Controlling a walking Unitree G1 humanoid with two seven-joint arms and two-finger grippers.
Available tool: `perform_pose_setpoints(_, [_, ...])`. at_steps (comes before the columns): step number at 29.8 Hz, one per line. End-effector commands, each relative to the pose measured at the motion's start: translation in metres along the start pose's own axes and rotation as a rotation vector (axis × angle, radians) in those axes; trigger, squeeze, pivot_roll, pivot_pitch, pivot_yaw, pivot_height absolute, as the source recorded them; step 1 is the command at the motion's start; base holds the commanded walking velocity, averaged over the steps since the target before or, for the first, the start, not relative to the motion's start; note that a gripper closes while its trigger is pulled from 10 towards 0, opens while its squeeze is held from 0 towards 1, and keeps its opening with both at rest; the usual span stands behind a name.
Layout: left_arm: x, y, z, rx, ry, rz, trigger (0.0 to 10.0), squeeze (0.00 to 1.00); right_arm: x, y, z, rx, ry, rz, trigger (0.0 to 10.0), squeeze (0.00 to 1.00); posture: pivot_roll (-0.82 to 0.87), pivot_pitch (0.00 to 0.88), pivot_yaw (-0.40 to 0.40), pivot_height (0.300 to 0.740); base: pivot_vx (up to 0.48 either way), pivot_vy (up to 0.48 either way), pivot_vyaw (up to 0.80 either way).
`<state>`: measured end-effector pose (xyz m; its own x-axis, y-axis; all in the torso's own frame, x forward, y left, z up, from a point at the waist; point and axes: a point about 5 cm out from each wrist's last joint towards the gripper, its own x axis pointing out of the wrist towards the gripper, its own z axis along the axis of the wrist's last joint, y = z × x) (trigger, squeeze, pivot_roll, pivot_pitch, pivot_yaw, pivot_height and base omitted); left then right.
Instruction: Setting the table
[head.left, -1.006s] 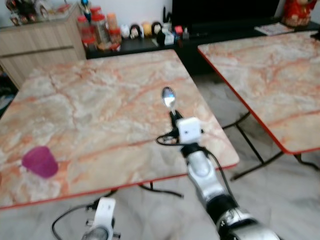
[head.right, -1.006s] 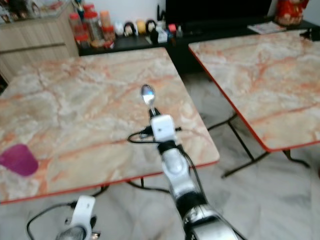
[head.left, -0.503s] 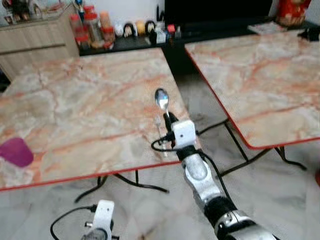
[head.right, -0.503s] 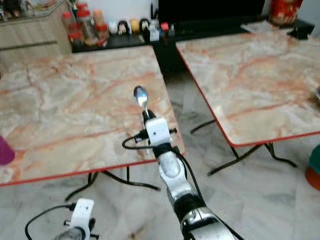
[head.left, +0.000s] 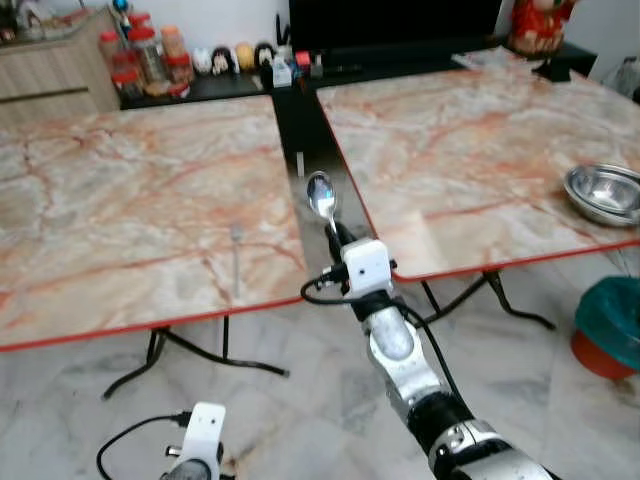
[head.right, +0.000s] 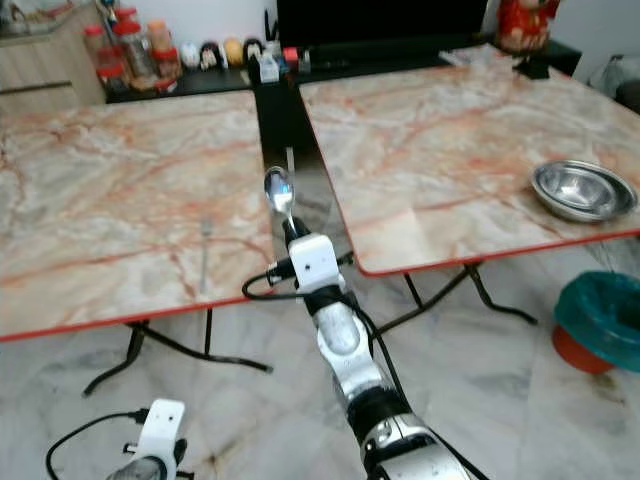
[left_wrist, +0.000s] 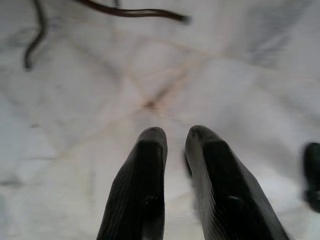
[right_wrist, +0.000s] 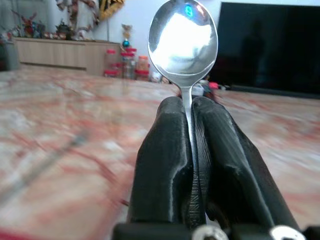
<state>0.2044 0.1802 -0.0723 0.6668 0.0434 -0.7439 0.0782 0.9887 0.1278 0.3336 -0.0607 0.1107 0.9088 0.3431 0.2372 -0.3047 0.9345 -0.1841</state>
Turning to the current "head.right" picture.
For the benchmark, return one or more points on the steel bowl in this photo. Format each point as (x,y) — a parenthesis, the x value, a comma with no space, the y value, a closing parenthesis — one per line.
(585,190)

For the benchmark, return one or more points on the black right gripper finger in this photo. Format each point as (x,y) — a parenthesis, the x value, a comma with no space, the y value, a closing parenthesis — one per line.
(297,226)
(286,226)

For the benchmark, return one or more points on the dark round figurine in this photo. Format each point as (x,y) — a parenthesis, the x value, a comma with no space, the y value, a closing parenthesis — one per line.
(210,54)

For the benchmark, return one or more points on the red and gold statue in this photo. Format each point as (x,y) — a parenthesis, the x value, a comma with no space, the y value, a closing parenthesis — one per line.
(525,18)

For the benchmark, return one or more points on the black television console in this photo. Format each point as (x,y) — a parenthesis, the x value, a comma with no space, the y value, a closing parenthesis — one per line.
(275,115)

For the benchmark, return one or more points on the clear plastic bag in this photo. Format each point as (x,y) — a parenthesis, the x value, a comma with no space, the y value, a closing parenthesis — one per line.
(618,75)

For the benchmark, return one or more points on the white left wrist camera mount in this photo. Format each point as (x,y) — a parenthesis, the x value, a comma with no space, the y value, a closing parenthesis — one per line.
(165,425)

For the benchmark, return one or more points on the steel spoon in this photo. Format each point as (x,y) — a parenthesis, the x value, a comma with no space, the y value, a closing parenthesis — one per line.
(279,190)

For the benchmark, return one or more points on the large clear jar red lid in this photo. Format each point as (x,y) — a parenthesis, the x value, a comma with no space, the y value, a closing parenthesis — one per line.
(133,45)

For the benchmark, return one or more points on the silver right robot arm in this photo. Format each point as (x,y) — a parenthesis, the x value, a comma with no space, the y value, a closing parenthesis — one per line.
(342,335)

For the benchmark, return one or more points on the small black box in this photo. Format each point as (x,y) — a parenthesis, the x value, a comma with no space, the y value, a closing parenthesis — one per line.
(532,66)

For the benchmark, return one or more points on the white round figurine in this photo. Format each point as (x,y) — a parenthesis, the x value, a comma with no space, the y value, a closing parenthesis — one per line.
(189,55)

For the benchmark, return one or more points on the printed paper leaflet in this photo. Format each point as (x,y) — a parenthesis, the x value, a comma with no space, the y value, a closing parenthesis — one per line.
(475,55)

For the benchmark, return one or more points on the black folding table leg frame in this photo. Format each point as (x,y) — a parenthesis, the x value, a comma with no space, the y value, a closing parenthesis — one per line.
(208,330)
(532,320)

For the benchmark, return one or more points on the small jar red lid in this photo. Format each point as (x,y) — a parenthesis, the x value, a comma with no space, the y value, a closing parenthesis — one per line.
(165,62)
(108,72)

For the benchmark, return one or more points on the black round figurine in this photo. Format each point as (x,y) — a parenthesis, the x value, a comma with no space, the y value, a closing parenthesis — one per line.
(253,48)

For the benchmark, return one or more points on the black television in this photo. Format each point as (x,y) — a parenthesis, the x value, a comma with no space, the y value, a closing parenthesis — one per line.
(380,20)

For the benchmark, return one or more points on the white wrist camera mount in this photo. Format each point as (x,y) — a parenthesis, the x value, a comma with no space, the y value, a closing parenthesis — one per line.
(165,425)
(315,262)

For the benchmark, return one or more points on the red bin with teal bag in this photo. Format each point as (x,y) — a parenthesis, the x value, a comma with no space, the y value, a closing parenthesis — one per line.
(600,320)

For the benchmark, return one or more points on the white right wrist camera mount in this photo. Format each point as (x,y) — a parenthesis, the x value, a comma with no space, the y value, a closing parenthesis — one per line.
(315,262)

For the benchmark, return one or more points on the small red item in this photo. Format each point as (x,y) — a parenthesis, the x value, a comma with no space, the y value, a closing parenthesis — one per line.
(291,55)

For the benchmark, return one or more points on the yellow round figurine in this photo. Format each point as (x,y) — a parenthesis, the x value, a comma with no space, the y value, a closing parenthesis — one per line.
(233,50)

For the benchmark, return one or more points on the small white carton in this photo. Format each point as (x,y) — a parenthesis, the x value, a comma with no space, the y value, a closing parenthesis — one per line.
(268,67)

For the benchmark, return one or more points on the orange-filled clear jar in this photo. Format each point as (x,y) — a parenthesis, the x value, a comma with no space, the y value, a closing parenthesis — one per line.
(157,35)

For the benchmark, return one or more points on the light wooden cabinet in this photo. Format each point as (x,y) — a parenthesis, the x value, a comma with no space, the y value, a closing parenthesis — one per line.
(45,65)

